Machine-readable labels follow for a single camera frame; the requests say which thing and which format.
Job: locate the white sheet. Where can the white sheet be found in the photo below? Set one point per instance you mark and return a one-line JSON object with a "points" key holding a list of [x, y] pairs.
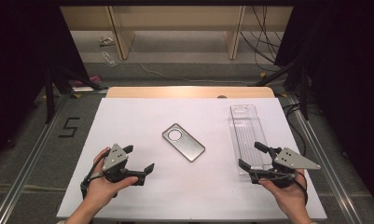
{"points": [[144, 124]]}

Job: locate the wooden table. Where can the wooden table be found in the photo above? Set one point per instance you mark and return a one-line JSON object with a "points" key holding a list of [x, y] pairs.
{"points": [[175, 92]]}

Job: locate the person's left hand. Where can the person's left hand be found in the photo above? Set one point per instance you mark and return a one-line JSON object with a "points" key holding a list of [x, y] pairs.
{"points": [[99, 189]]}

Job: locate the pink object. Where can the pink object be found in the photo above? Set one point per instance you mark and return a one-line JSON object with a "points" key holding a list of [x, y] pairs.
{"points": [[91, 80]]}

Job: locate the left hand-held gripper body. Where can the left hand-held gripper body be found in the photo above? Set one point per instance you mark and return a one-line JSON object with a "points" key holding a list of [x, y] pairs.
{"points": [[113, 157]]}

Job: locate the clear plastic piece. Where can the clear plastic piece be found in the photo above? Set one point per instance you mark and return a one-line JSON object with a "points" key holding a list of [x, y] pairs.
{"points": [[108, 59]]}

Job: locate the person's right hand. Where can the person's right hand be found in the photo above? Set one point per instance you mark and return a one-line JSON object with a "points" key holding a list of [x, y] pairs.
{"points": [[290, 197]]}

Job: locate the clear plastic tray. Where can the clear plastic tray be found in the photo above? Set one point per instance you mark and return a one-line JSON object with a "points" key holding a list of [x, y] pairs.
{"points": [[246, 133]]}

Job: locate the white paper strip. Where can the white paper strip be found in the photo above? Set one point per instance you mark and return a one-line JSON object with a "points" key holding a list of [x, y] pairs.
{"points": [[82, 89]]}

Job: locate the small crumpled scrap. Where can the small crumpled scrap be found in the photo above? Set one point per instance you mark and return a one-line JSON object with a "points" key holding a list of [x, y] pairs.
{"points": [[106, 41]]}

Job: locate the grey translucent phone case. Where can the grey translucent phone case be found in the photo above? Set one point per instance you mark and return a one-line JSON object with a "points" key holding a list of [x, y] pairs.
{"points": [[187, 146]]}

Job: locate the pale wooden shelf unit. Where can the pale wooden shelf unit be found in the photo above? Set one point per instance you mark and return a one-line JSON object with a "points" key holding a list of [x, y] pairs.
{"points": [[175, 18]]}

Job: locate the metal floor rail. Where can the metal floor rail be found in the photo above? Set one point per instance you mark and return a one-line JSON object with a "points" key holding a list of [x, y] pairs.
{"points": [[324, 161], [29, 161]]}

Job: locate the black curtain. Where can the black curtain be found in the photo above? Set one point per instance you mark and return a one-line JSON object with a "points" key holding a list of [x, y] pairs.
{"points": [[20, 62], [346, 77]]}

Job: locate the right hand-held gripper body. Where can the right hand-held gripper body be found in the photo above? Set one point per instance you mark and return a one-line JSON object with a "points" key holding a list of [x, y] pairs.
{"points": [[292, 160]]}

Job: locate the black metal stand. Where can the black metal stand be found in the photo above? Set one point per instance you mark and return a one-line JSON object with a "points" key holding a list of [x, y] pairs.
{"points": [[304, 93], [49, 93]]}

